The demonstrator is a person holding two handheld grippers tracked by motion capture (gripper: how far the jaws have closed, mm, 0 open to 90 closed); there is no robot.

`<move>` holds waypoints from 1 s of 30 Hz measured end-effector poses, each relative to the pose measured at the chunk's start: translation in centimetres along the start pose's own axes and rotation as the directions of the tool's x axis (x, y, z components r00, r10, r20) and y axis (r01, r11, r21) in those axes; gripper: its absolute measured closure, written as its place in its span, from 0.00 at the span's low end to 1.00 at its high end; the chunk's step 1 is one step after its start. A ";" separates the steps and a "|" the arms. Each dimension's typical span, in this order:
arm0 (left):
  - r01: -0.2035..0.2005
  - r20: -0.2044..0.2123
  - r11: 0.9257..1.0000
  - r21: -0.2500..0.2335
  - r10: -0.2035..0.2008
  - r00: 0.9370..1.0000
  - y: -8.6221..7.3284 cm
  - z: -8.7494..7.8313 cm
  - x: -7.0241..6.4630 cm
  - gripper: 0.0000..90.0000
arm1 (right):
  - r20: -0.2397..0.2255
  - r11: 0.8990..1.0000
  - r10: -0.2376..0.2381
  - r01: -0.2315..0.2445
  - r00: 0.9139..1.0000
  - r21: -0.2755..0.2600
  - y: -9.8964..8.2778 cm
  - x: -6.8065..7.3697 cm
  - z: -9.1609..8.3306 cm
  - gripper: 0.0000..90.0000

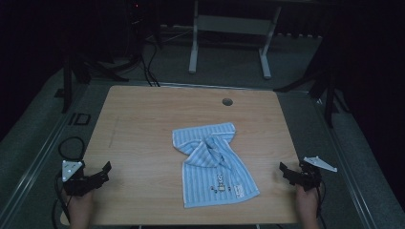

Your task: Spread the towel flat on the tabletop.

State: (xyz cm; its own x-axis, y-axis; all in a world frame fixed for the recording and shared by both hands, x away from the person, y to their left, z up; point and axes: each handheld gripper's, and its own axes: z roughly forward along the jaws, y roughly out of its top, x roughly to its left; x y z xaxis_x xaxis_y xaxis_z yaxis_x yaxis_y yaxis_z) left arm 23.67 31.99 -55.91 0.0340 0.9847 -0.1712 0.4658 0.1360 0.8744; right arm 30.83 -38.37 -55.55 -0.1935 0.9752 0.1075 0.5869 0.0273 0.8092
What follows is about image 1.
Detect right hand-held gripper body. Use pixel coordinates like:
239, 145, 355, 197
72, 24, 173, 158
295, 156, 338, 193

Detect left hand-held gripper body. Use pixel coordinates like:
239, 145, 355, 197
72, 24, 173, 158
61, 159, 100, 197

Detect blue striped towel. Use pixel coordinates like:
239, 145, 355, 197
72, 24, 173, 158
172, 122, 261, 209

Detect person's left hand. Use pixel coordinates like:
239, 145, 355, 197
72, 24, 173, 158
64, 188, 96, 222

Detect person's right hand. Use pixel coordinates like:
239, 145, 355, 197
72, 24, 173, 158
294, 184, 321, 221

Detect black stand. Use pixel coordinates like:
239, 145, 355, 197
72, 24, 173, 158
272, 63, 350, 129
53, 47, 130, 115

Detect white metal stand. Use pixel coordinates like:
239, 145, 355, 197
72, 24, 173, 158
188, 0, 283, 80

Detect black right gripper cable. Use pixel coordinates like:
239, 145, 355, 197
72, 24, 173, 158
314, 179, 329, 229

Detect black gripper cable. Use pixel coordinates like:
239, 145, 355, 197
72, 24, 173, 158
52, 136, 87, 229
314, 179, 329, 229

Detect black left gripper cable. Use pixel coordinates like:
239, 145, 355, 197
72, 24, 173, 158
52, 136, 87, 229

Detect black floor cables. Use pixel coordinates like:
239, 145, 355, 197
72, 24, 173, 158
139, 41, 161, 88

